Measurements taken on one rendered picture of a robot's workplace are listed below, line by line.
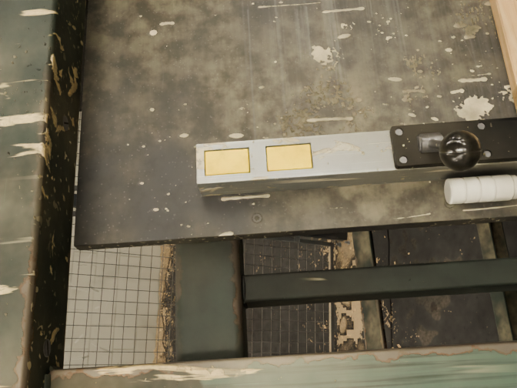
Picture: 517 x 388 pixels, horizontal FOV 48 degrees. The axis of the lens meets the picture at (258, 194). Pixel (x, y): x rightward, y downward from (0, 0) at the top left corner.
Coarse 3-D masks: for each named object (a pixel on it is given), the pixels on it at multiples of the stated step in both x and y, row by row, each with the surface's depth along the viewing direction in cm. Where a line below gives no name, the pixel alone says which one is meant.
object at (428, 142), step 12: (456, 132) 54; (468, 132) 53; (420, 144) 64; (432, 144) 62; (444, 144) 54; (456, 144) 53; (468, 144) 53; (480, 144) 53; (444, 156) 54; (456, 156) 53; (468, 156) 53; (480, 156) 53; (456, 168) 54; (468, 168) 54
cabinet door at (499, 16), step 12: (492, 0) 76; (504, 0) 75; (516, 0) 75; (492, 12) 76; (504, 12) 74; (516, 12) 74; (504, 24) 73; (516, 24) 73; (504, 36) 73; (516, 36) 73; (504, 48) 73; (516, 48) 72; (504, 60) 73; (516, 60) 71; (516, 72) 71; (516, 84) 70; (516, 96) 71; (516, 108) 71
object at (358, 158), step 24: (216, 144) 67; (240, 144) 67; (264, 144) 67; (288, 144) 67; (312, 144) 66; (336, 144) 66; (360, 144) 66; (384, 144) 66; (264, 168) 66; (312, 168) 66; (336, 168) 65; (360, 168) 65; (384, 168) 65; (432, 168) 65; (480, 168) 66; (504, 168) 66; (216, 192) 68; (240, 192) 69
